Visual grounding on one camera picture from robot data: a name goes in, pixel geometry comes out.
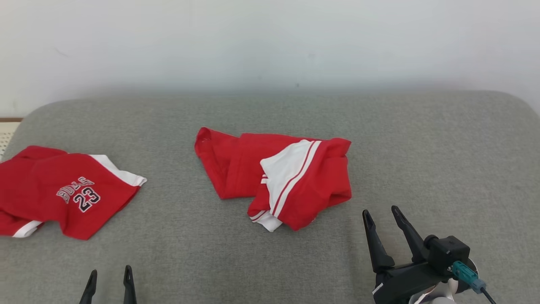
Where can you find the cream perforated laundry basket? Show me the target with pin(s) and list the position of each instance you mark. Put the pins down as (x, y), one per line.
(7, 135)

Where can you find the red white-sleeved jersey shirt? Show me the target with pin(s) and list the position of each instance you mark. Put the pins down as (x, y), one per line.
(236, 169)

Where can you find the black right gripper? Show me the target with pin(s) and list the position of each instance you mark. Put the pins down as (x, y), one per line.
(405, 283)

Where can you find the red Bulls 23 shorts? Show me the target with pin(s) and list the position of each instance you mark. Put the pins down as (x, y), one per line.
(46, 185)

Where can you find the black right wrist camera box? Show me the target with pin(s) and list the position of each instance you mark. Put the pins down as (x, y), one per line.
(449, 253)

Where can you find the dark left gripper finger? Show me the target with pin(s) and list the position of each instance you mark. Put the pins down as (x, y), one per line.
(89, 287)
(128, 287)

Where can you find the grey fabric sofa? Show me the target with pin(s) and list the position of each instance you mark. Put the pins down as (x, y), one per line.
(270, 261)

